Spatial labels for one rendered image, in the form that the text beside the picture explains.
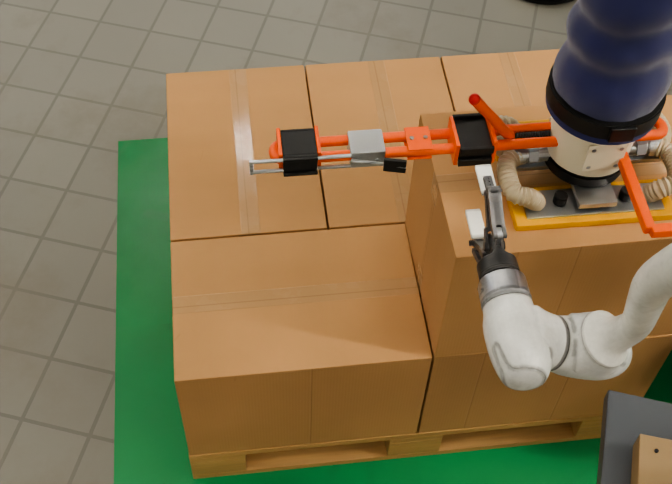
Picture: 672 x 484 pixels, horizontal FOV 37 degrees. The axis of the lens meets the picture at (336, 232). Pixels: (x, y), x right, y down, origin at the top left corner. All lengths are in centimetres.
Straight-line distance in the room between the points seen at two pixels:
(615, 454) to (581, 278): 37
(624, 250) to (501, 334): 50
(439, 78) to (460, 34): 99
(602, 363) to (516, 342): 17
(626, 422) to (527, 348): 46
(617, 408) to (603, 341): 37
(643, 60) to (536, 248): 45
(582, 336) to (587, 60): 49
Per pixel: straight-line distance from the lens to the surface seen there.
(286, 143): 197
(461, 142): 201
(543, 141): 205
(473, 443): 284
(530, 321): 173
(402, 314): 239
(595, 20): 181
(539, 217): 207
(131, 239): 323
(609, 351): 178
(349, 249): 249
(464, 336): 228
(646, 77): 189
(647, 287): 152
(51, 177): 344
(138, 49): 382
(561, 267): 212
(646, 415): 214
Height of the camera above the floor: 256
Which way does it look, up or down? 53 degrees down
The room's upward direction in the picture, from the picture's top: 3 degrees clockwise
